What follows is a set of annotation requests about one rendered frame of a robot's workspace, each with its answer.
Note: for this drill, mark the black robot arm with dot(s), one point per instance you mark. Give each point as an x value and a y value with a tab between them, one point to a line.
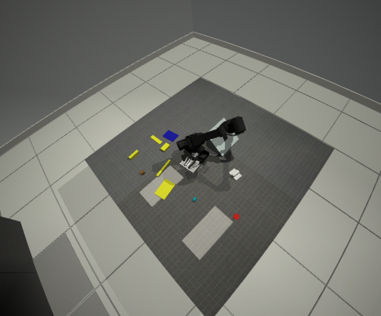
235	125

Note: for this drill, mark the blue flat rectangular plate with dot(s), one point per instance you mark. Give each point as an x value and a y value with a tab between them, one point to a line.
170	135

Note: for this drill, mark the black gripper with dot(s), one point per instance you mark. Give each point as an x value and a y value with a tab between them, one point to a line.
203	154

